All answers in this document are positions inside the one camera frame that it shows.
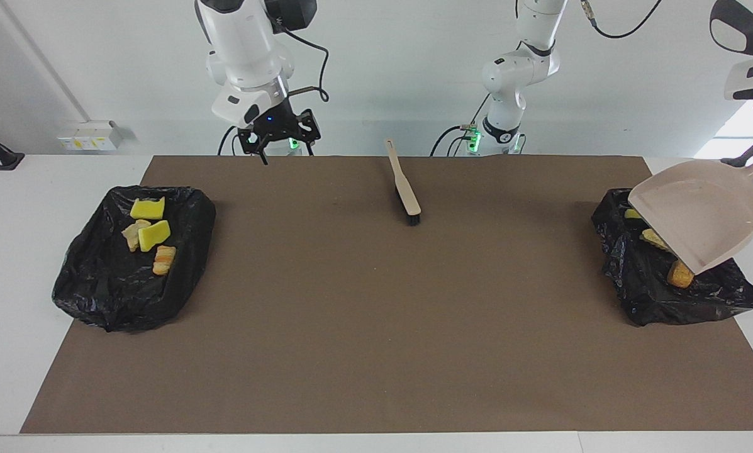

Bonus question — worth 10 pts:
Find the beige plastic dustpan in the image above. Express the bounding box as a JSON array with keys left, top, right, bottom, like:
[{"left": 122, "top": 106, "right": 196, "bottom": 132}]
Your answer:
[{"left": 628, "top": 147, "right": 753, "bottom": 276}]

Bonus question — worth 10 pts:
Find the small pale bread chunk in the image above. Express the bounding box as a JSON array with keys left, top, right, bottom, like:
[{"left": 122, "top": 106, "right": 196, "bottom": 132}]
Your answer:
[{"left": 122, "top": 219, "right": 152, "bottom": 252}]

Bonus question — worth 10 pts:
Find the white wall socket box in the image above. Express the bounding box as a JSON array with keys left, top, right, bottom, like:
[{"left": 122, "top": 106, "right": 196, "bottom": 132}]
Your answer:
[{"left": 57, "top": 121, "right": 122, "bottom": 152}]

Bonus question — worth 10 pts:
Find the black right base cable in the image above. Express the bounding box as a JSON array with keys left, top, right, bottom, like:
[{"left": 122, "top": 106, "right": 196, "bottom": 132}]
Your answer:
[{"left": 218, "top": 126, "right": 242, "bottom": 156}]

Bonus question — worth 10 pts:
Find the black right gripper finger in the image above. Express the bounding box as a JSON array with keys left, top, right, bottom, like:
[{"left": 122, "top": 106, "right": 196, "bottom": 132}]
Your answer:
[
  {"left": 238, "top": 127, "right": 271, "bottom": 166},
  {"left": 291, "top": 109, "right": 321, "bottom": 155}
]

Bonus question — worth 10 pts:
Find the notched yellow sponge piece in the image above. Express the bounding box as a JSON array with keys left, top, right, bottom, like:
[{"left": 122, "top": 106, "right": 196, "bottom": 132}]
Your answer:
[{"left": 130, "top": 197, "right": 166, "bottom": 220}]

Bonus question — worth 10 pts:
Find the black bag lined bin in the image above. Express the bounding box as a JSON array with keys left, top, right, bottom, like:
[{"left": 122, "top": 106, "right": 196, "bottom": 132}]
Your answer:
[
  {"left": 52, "top": 185, "right": 217, "bottom": 333},
  {"left": 591, "top": 188, "right": 753, "bottom": 327}
]

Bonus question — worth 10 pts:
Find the beige hand brush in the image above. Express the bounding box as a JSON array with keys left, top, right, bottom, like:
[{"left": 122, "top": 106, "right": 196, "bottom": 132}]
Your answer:
[{"left": 384, "top": 138, "right": 422, "bottom": 226}]

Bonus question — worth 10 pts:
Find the brown table mat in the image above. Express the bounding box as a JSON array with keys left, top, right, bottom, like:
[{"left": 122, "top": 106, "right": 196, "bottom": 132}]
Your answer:
[{"left": 21, "top": 156, "right": 753, "bottom": 435}]

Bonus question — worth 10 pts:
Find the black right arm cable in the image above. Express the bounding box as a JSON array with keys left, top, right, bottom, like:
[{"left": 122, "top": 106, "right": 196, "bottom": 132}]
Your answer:
[{"left": 279, "top": 25, "right": 330, "bottom": 103}]

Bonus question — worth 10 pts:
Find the brown bread roll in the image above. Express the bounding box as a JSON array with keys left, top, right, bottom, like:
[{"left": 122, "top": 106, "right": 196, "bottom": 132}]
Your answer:
[{"left": 667, "top": 259, "right": 695, "bottom": 289}]

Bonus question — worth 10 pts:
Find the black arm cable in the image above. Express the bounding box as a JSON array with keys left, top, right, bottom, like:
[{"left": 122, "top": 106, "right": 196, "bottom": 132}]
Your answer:
[
  {"left": 279, "top": 25, "right": 330, "bottom": 103},
  {"left": 581, "top": 0, "right": 663, "bottom": 40}
]

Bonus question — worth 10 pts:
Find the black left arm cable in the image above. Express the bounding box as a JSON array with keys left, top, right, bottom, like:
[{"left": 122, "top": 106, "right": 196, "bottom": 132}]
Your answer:
[{"left": 581, "top": 0, "right": 663, "bottom": 40}]

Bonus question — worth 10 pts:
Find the black base cable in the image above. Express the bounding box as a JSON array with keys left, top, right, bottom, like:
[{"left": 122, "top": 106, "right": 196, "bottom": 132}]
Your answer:
[
  {"left": 431, "top": 124, "right": 477, "bottom": 157},
  {"left": 218, "top": 126, "right": 242, "bottom": 156}
]

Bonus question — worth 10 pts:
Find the black left base cable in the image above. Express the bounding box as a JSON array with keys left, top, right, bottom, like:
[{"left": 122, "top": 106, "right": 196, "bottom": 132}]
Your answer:
[{"left": 431, "top": 124, "right": 477, "bottom": 157}]

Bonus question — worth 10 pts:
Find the wedge yellow sponge piece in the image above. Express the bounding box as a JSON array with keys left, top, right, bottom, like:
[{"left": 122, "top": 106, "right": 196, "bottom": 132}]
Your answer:
[{"left": 138, "top": 220, "right": 171, "bottom": 253}]

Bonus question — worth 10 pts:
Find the large pale bread lump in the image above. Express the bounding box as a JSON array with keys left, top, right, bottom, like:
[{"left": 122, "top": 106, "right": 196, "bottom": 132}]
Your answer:
[{"left": 153, "top": 245, "right": 177, "bottom": 276}]

